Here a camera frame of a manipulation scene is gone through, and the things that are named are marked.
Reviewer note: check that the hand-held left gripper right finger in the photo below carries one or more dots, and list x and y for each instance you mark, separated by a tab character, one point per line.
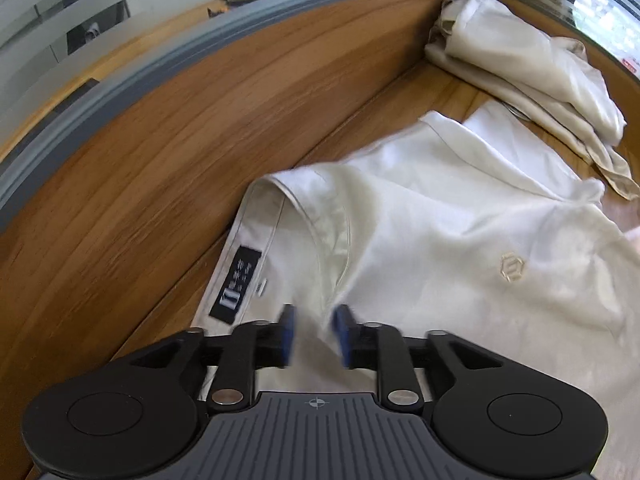
343	335

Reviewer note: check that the cream satin garment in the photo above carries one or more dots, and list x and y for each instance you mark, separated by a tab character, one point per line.
525	65

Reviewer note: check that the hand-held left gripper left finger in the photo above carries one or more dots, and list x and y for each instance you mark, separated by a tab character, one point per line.
288	335

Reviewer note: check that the cream satin button shirt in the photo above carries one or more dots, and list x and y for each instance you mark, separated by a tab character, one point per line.
450	220

